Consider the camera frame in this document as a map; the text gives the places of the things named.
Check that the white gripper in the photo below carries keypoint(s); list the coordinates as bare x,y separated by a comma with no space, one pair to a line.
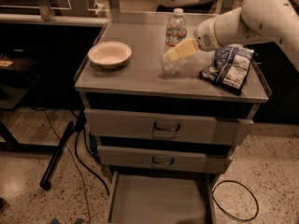
204,36

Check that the top grey drawer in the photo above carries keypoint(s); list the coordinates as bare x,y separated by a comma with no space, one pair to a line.
177,128

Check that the blue white chip bag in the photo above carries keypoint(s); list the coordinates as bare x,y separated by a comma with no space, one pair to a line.
230,67

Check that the black stand leg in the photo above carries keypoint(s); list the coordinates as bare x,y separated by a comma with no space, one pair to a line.
45,180

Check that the bottom open grey drawer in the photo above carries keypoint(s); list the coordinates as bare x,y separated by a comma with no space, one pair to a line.
157,197

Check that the clear plastic water bottle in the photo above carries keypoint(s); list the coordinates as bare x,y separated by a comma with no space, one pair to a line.
176,30

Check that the white bowl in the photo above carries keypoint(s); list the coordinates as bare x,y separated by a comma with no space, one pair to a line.
110,54

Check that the grey drawer cabinet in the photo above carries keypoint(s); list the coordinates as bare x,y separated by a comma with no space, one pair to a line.
141,85

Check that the middle grey drawer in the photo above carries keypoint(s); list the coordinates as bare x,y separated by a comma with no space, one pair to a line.
165,160

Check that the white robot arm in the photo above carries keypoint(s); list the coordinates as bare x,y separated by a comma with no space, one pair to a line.
255,22

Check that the metal railing bar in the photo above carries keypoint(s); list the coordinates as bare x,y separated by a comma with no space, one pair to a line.
58,20

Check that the dark side table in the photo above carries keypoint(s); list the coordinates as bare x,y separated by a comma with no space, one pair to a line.
17,76

